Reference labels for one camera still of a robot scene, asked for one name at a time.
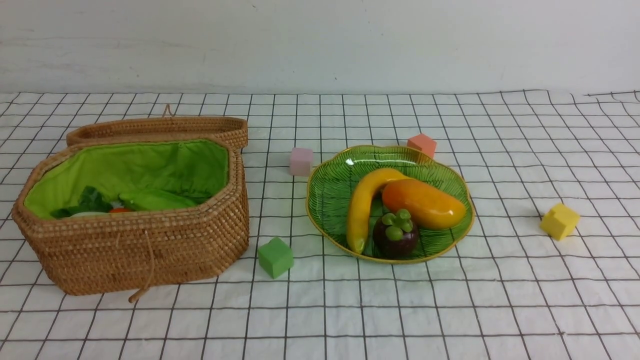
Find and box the white checkered tablecloth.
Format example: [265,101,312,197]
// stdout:
[0,90,640,360]

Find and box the green toy cucumber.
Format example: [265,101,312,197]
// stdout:
[118,189,199,212]

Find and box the orange foam cube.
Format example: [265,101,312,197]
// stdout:
[406,133,438,158]

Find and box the orange yellow toy mango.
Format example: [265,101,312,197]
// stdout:
[381,178,467,230]

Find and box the green foam cube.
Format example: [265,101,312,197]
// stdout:
[257,237,294,280]

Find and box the white toy radish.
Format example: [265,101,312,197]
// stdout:
[70,210,110,218]

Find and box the green glass leaf plate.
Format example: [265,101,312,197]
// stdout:
[306,145,476,265]

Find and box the woven rattan basket green lining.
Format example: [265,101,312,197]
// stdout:
[11,137,250,304]

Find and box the pink foam cube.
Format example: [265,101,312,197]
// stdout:
[289,147,314,177]

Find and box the yellow toy banana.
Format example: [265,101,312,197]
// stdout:
[346,168,409,255]

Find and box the yellow foam cube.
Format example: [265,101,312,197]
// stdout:
[539,202,581,241]

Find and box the woven rattan basket lid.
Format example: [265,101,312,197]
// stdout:
[66,104,249,149]

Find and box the orange toy carrot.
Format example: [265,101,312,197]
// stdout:
[50,186,135,219]

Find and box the purple toy mangosteen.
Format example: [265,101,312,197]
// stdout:
[372,208,419,259]

